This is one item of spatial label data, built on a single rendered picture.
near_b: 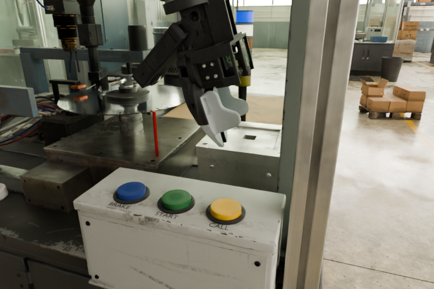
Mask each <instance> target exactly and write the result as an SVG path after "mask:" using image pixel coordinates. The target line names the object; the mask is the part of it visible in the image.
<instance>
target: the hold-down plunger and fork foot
mask: <svg viewBox="0 0 434 289"><path fill-rule="evenodd" d="M87 49H88V58H89V63H90V72H88V80H89V81H95V82H96V90H97V91H98V88H99V86H100V85H101V90H102V92H104V91H107V90H109V82H108V77H107V75H108V73H107V68H100V67H99V59H98V49H97V48H87Z"/></svg>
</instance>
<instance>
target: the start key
mask: <svg viewBox="0 0 434 289"><path fill-rule="evenodd" d="M190 204H191V195H190V193H188V192H187V191H185V190H170V191H168V192H166V193H164V194H163V195H162V197H161V205H162V206H163V207H164V208H166V209H169V210H180V209H183V208H186V207H188V206H189V205H190Z"/></svg>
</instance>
